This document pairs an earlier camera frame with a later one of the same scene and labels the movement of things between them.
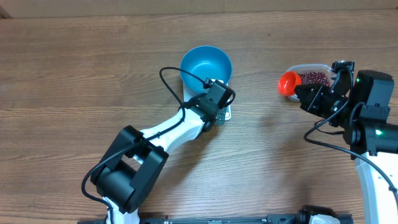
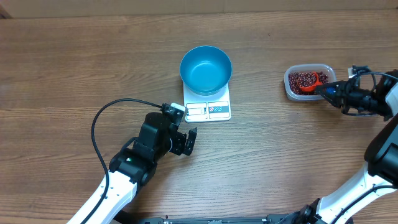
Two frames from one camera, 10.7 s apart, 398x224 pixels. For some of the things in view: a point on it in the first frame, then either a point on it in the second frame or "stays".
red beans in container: (311, 77) stays
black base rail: (270, 219) stays
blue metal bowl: (204, 61) stays
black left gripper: (221, 119) -> (179, 146)
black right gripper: (317, 94) -> (338, 96)
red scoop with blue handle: (287, 83) -> (309, 82)
